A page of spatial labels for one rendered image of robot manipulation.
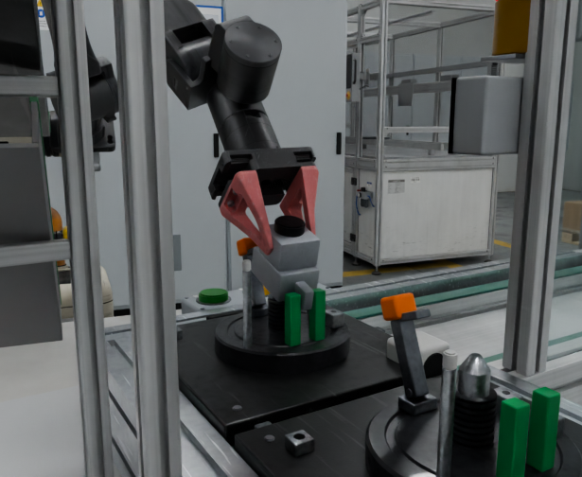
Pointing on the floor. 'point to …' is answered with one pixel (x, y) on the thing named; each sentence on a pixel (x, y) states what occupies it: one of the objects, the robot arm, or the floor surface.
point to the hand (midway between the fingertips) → (289, 241)
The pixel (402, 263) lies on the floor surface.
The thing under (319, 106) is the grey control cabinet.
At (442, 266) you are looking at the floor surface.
